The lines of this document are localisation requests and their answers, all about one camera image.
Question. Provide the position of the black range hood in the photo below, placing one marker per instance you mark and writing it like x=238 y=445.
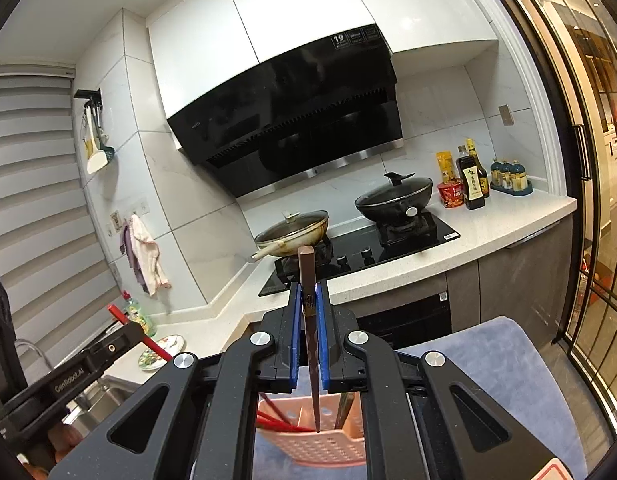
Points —
x=288 y=120

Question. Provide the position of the grey base cabinet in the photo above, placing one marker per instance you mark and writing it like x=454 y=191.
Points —
x=518 y=280

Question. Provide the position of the dark soy sauce bottle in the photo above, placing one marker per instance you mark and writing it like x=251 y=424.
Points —
x=471 y=187

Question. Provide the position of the person's left hand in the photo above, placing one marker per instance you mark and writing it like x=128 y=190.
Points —
x=66 y=442

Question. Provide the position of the pink perforated utensil basket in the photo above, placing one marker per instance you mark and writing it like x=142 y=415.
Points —
x=308 y=447

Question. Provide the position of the black gas stove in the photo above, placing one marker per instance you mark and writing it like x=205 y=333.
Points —
x=378 y=250

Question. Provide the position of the white plate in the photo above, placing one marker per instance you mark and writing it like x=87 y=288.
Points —
x=161 y=352

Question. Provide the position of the blue fleece blanket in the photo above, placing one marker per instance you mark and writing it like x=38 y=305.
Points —
x=488 y=360

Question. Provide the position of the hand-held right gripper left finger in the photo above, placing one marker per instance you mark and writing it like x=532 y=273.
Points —
x=292 y=340

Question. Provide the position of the black wok with lid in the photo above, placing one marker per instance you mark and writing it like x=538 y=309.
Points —
x=396 y=200

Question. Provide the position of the green dish soap bottle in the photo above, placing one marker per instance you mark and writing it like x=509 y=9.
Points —
x=138 y=315

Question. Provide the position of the chrome faucet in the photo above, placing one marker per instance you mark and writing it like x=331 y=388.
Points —
x=31 y=355

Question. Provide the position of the white stone countertop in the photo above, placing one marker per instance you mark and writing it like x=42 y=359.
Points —
x=488 y=232

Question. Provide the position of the seasoning jar set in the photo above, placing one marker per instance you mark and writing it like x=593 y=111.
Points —
x=510 y=180

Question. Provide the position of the red chopstick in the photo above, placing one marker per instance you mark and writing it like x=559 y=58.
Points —
x=276 y=420
x=281 y=407
x=119 y=316

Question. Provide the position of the yellow seasoning packet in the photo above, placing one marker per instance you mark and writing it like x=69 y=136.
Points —
x=444 y=167

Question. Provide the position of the built-in black oven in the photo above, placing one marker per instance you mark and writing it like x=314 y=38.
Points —
x=408 y=317

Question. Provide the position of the purple hanging cloth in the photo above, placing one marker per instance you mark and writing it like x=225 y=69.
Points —
x=128 y=255

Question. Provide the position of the white wall cabinet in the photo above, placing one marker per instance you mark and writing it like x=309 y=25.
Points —
x=288 y=5

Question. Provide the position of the red instant noodle cup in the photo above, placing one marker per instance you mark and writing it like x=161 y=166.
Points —
x=449 y=194

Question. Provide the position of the yellow label sauce bottle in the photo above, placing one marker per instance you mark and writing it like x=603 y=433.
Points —
x=481 y=170

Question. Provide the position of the dark brown chopstick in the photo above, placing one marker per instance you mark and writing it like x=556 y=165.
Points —
x=343 y=410

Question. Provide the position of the wall utensil hook rack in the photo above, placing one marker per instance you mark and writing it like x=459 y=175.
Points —
x=93 y=135

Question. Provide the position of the wall outlet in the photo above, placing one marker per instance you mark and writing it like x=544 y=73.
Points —
x=506 y=115

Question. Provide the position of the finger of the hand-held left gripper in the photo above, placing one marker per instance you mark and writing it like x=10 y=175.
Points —
x=126 y=340

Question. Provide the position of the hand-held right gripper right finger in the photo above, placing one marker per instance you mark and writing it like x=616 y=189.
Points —
x=324 y=340

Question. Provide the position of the pink hanging cloth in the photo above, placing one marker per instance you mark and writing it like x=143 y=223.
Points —
x=148 y=255

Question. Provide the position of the white window blinds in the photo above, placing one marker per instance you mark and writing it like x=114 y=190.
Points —
x=33 y=210

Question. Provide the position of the steel sink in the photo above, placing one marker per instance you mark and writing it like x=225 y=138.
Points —
x=106 y=400

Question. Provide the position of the beige wok with glass lid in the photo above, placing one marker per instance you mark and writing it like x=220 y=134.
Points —
x=293 y=232

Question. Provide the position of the sliding glass door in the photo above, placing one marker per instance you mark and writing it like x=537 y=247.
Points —
x=578 y=160

